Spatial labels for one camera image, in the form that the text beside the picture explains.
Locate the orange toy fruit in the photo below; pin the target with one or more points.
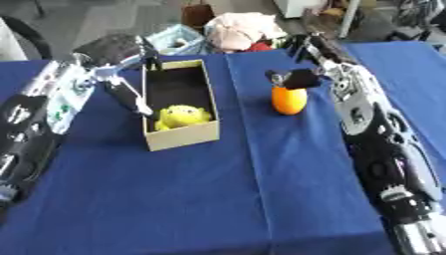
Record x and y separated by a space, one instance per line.
289 99

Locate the brown bag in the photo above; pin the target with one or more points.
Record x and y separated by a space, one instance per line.
197 15

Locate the yellow soft toy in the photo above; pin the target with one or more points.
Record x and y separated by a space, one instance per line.
182 116

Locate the pink and white cloth bundle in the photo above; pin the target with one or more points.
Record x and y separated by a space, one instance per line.
244 30

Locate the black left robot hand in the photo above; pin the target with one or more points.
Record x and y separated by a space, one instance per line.
110 48

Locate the tan cardboard box black inside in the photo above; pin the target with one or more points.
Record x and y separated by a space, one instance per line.
180 106

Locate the pale blue basket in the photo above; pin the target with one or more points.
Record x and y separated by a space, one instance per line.
177 40

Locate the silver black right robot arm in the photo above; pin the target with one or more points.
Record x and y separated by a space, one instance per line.
377 139

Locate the red object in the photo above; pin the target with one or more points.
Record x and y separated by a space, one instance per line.
259 46

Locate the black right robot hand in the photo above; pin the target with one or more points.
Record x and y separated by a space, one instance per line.
316 48

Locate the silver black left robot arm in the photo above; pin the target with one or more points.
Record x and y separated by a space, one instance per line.
58 99

